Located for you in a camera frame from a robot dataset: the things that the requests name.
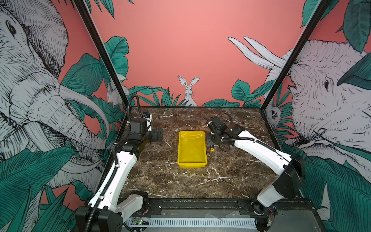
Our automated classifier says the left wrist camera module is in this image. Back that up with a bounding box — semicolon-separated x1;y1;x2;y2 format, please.
142;112;152;131

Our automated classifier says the left black frame post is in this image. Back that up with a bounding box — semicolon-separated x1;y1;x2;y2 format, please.
73;0;129;107

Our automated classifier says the black frame post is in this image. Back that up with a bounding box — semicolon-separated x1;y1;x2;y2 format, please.
260;0;331;111
73;0;129;107

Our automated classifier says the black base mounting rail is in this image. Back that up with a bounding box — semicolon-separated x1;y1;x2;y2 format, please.
134;198;315;217

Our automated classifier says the small green circuit board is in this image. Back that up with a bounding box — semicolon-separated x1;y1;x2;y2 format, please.
131;217;150;227

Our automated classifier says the yellow plastic bin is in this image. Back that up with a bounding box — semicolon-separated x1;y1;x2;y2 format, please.
177;130;207;168

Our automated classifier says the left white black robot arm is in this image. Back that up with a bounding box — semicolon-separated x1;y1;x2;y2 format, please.
74;112;162;232

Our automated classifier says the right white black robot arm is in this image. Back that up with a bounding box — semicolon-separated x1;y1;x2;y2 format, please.
206;116;305;214

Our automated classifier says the left black corrugated cable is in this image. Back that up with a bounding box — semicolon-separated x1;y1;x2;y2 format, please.
127;94;145;122

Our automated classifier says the right black frame post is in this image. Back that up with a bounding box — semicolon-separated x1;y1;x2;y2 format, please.
260;0;331;111

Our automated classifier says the white slotted cable duct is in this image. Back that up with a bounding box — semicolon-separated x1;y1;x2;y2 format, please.
125;217;257;229

